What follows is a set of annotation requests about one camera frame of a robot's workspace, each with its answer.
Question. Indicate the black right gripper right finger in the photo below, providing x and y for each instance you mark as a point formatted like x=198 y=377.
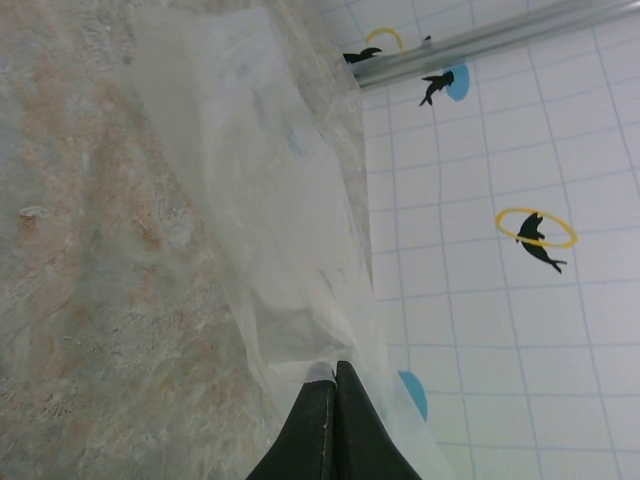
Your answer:
x=360 y=435

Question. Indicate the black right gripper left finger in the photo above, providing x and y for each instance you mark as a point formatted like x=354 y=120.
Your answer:
x=305 y=435

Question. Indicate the clear zip-top bag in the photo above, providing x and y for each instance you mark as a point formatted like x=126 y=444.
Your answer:
x=260 y=200

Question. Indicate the aluminium frame post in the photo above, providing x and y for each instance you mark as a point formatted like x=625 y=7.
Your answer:
x=500 y=42

